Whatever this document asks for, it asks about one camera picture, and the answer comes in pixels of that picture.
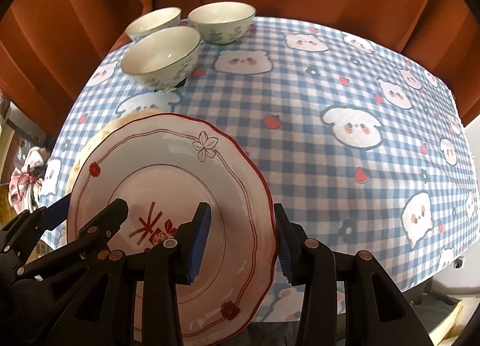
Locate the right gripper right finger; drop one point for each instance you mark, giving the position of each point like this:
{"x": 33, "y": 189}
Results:
{"x": 377, "y": 313}

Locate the pink clothes pile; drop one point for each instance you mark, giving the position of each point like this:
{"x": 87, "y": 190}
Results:
{"x": 25, "y": 183}

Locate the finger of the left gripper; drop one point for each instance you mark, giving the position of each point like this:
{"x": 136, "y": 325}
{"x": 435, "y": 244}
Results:
{"x": 20, "y": 236}
{"x": 95, "y": 234}

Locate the orange curtain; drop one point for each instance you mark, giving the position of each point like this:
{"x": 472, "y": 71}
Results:
{"x": 49, "y": 48}

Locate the white green pattern bowl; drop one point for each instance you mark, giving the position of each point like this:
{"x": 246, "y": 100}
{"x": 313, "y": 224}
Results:
{"x": 222, "y": 22}

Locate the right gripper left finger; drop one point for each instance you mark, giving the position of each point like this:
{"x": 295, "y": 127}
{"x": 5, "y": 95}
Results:
{"x": 176, "y": 261}

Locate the large yellow floral plate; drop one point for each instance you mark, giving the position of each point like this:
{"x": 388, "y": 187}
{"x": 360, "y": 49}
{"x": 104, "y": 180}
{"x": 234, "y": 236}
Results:
{"x": 98, "y": 138}

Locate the green leaf bowl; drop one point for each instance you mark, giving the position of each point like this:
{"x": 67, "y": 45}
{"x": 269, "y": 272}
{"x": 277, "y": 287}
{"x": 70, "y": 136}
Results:
{"x": 163, "y": 59}

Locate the blue checkered bear tablecloth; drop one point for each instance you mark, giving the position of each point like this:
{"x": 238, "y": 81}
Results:
{"x": 362, "y": 147}

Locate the red trimmed white plate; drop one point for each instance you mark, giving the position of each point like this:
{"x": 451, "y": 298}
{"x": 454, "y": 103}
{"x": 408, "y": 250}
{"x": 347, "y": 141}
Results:
{"x": 163, "y": 166}

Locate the blue floral bowl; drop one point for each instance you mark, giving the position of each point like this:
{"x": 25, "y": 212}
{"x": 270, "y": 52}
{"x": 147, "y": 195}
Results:
{"x": 153, "y": 22}

